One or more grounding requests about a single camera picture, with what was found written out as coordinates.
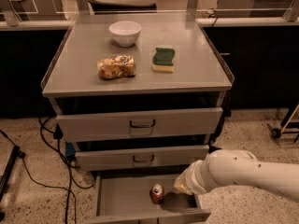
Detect top grey drawer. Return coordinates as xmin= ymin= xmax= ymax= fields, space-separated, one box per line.
xmin=56 ymin=107 xmax=222 ymax=142

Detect green yellow sponge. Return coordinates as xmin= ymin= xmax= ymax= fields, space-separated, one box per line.
xmin=151 ymin=48 xmax=176 ymax=73

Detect middle grey drawer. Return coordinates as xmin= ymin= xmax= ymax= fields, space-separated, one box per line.
xmin=76 ymin=145 xmax=208 ymax=171

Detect red coke can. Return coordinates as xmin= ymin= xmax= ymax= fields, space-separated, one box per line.
xmin=149 ymin=184 xmax=164 ymax=204

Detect black wheeled cart base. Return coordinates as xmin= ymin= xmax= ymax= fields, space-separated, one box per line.
xmin=267 ymin=103 xmax=299 ymax=143

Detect bottom grey drawer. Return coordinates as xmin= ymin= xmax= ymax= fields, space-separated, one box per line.
xmin=84 ymin=165 xmax=210 ymax=224

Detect grey drawer cabinet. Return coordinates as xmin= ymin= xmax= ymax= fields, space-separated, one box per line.
xmin=40 ymin=12 xmax=235 ymax=224

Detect black floor cables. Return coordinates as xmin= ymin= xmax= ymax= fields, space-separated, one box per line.
xmin=0 ymin=115 xmax=94 ymax=224

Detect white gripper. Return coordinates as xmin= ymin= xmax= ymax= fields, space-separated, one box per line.
xmin=174 ymin=160 xmax=207 ymax=195

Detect white ceramic bowl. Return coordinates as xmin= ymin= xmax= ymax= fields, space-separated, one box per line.
xmin=109 ymin=21 xmax=142 ymax=48

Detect crumpled chip bag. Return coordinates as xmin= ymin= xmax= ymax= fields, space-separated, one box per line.
xmin=97 ymin=55 xmax=135 ymax=79

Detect grey drawer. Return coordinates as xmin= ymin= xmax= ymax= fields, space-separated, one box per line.
xmin=84 ymin=165 xmax=210 ymax=224
xmin=76 ymin=145 xmax=208 ymax=171
xmin=56 ymin=107 xmax=222 ymax=142

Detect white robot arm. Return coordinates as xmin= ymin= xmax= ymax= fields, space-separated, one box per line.
xmin=174 ymin=149 xmax=299 ymax=202

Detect black stand leg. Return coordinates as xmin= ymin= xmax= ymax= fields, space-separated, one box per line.
xmin=0 ymin=146 xmax=20 ymax=202

